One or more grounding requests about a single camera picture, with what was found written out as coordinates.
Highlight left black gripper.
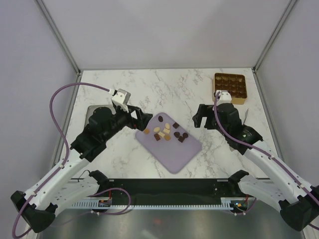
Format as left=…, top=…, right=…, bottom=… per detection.
left=103, top=104, right=153, bottom=142

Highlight dark square chocolate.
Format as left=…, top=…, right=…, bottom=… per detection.
left=172, top=122, right=179, bottom=129

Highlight metal tongs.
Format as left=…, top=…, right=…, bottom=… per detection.
left=242, top=108, right=249, bottom=124

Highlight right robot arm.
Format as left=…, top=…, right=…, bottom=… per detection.
left=192, top=103, right=319, bottom=232

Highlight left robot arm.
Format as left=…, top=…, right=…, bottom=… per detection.
left=10, top=106, right=153, bottom=233

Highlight brown rectangular chocolate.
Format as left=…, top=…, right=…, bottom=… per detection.
left=154, top=133, right=160, bottom=141

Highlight gold chocolate box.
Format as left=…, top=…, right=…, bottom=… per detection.
left=212, top=73, right=247, bottom=105

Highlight lavender tray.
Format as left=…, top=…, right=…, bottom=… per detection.
left=135, top=113, right=202, bottom=174

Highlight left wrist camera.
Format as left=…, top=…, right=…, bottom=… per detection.
left=111, top=89, right=131, bottom=111

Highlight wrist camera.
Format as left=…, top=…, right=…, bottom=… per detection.
left=214, top=90, right=232, bottom=106
left=111, top=89, right=131, bottom=111

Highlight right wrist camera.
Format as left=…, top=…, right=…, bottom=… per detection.
left=214, top=90, right=232, bottom=106

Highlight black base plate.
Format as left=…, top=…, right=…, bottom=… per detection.
left=98, top=179, right=245, bottom=205

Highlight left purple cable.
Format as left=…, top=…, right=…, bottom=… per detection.
left=11, top=83, right=113, bottom=239

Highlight white cable duct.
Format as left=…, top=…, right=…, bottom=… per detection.
left=69, top=198, right=253, bottom=211

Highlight right aluminium frame post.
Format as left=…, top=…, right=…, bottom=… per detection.
left=252, top=0, right=299, bottom=73

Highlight aluminium frame post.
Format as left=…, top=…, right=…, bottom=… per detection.
left=34, top=0, right=81, bottom=76
left=252, top=0, right=299, bottom=73

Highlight left aluminium frame post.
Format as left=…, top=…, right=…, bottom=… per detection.
left=34, top=0, right=81, bottom=76

